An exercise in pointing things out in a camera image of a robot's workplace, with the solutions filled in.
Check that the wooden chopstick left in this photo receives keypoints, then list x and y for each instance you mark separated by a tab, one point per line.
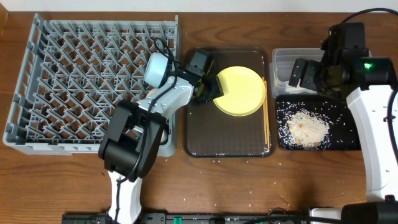
265	115

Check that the white crumpled napkin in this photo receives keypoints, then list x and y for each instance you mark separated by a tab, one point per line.
297	90

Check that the yellow round plate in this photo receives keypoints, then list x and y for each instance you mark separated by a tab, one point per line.
244	91

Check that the small white cup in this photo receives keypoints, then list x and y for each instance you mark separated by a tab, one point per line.
165	136

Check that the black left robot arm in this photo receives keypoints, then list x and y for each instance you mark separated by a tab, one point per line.
131	143

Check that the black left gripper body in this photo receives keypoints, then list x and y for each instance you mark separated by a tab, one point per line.
204	83

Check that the brown serving tray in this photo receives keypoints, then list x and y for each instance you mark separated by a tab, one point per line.
210	133

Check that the black waste tray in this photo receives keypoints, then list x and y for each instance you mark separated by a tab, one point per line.
344	134

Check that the clear plastic waste bin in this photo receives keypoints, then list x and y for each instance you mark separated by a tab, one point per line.
282	64

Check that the grey plastic dish rack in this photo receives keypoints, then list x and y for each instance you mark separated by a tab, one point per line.
73	75

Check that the wooden chopstick right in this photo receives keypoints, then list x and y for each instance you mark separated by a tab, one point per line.
269	130

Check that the light blue bowl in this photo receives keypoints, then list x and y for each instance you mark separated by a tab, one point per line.
156	70

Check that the pile of rice scraps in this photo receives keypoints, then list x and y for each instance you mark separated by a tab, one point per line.
307	125

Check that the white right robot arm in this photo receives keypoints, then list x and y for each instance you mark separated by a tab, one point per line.
369	86

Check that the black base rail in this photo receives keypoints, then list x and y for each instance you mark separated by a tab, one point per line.
161	218

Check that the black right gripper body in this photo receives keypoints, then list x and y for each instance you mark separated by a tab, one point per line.
314	77

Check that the wooden chopstick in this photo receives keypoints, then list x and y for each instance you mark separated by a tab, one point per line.
265	115
269	130

